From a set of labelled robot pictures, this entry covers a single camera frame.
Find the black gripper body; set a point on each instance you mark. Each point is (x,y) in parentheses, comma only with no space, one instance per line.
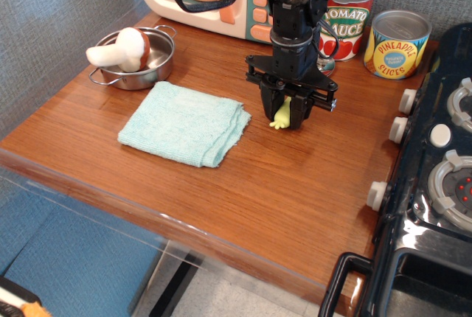
(294,69)

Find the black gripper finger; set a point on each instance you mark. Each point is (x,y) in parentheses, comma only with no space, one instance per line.
(272,97)
(300,108)

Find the spoon with yellow-green handle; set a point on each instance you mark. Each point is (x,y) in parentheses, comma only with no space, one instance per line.
(282,118)

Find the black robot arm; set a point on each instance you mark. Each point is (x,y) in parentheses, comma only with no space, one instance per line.
(296,22)

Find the tomato sauce can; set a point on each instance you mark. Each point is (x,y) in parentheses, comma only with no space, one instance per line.
(347,19)

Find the pineapple slices can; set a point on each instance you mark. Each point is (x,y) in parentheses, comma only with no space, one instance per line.
(397,41)

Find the light blue folded cloth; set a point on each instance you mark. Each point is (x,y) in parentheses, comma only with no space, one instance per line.
(185,125)

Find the small steel pot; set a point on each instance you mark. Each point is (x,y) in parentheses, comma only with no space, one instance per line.
(159,63)

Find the white and brown plush mushroom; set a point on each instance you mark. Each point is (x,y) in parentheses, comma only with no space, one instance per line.
(129,52)

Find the black toy stove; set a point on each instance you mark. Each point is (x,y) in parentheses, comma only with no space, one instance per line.
(421,264)

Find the orange plush object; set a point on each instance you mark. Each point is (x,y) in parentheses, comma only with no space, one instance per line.
(34,309)

